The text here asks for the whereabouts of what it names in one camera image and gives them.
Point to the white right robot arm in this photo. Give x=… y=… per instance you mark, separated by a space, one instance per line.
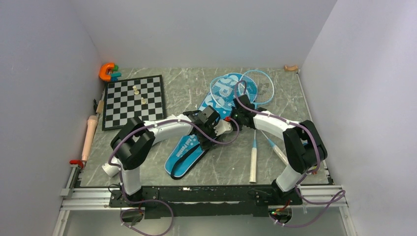
x=303 y=144

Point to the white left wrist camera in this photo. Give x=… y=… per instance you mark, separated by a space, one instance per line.
x=222 y=127

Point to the black white chessboard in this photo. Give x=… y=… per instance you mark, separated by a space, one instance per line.
x=121 y=104

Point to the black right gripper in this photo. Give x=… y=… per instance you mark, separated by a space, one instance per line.
x=233 y=110

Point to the blue badminton racket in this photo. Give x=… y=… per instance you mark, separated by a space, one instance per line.
x=265 y=93
x=222 y=90

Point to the wooden handle tool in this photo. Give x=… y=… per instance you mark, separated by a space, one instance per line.
x=98 y=106

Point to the white shuttlecock tube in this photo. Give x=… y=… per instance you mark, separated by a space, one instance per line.
x=111 y=170

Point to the red grey clamp tool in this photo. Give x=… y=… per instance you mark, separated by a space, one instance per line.
x=78 y=163

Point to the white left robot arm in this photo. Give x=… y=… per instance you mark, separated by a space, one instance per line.
x=134 y=141

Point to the orange horseshoe magnet toy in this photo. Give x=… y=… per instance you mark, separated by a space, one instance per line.
x=106 y=71

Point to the teal toy block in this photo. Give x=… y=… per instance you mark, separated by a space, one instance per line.
x=115 y=74

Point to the tan curved wooden piece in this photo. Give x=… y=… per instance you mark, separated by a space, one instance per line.
x=291 y=68

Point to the blue racket cover bag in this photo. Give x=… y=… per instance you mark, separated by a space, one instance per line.
x=188 y=152

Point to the aluminium frame rail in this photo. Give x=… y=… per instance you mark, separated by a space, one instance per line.
x=98 y=199

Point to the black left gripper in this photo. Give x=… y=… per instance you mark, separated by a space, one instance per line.
x=205 y=143

